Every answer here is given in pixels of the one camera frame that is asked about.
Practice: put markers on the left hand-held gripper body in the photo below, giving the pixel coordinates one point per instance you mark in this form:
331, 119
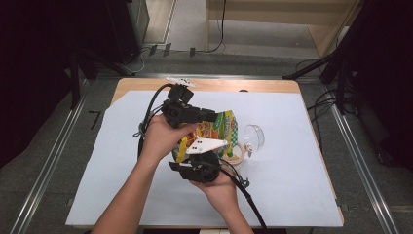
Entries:
177, 112

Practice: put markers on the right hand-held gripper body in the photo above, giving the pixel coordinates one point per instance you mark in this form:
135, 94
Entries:
201, 170

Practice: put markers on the green yellow spout pouch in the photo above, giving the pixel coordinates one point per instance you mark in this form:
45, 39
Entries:
224, 126

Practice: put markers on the clear glass jar with lid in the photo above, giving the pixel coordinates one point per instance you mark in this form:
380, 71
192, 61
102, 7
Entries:
255, 138

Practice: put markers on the person's right hand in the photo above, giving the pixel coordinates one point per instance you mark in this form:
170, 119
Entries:
220, 191

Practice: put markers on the person's left hand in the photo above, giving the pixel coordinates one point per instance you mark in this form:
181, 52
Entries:
160, 139

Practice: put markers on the white table sheet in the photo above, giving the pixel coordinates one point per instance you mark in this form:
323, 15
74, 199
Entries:
97, 195

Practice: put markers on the black cabinet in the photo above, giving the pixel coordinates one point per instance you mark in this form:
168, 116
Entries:
130, 29

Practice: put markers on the black metal stand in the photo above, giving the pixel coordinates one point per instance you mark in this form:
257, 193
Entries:
324, 60
75, 81

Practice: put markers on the light wooden shelf unit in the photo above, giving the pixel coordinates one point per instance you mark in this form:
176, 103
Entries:
279, 13

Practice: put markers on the dark curtain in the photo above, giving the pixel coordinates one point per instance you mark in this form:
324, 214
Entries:
32, 81
389, 81

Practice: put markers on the metal floor rail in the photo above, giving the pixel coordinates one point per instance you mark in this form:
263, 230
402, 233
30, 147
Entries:
48, 165
243, 76
363, 162

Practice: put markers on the black floor bracket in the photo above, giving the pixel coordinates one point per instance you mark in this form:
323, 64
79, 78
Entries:
192, 52
167, 49
153, 49

